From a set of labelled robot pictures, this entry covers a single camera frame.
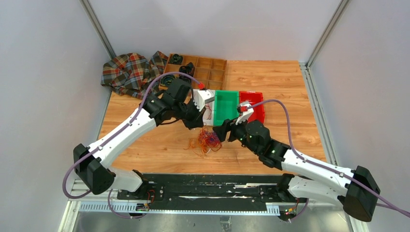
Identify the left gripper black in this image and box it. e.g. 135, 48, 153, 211
174, 97, 207, 131

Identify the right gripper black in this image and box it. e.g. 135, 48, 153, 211
213, 114, 260, 155

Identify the purple cable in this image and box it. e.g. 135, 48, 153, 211
205, 132, 221, 151

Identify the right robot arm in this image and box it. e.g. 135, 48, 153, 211
213, 119, 380, 222

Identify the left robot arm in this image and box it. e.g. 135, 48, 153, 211
73, 79, 215, 200

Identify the white plastic bin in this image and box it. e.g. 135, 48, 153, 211
203, 101, 215, 126

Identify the green plastic bin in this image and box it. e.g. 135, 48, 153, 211
213, 90, 239, 126

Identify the rolled dark floral cloth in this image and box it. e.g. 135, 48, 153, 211
178, 75, 192, 85

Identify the red plastic bin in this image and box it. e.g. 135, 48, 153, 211
239, 91, 265, 124

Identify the rolled blue yellow floral cloth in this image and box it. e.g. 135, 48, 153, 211
160, 74, 176, 87

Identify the rolled dark cloth middle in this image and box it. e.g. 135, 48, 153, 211
179, 62, 195, 76

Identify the wooden compartment tray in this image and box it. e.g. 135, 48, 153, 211
164, 53, 227, 90

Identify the rolled dark cloth top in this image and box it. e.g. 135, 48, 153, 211
169, 54, 184, 65

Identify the plaid cloth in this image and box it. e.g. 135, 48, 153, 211
100, 51, 168, 99

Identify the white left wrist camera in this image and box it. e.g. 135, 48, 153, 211
193, 90, 215, 111

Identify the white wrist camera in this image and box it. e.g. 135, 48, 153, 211
193, 90, 215, 111
235, 101, 254, 125

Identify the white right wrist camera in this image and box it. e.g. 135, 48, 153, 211
235, 101, 254, 125

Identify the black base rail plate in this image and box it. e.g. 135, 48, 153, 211
113, 174, 305, 213

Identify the white slotted cable duct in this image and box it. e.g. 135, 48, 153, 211
78, 202, 281, 216

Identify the left aluminium frame post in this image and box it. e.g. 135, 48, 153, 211
80, 0, 116, 58

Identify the aluminium frame post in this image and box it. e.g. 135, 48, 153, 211
305, 0, 350, 69
80, 0, 116, 58

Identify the right aluminium frame post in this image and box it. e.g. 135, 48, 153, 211
305, 0, 350, 69

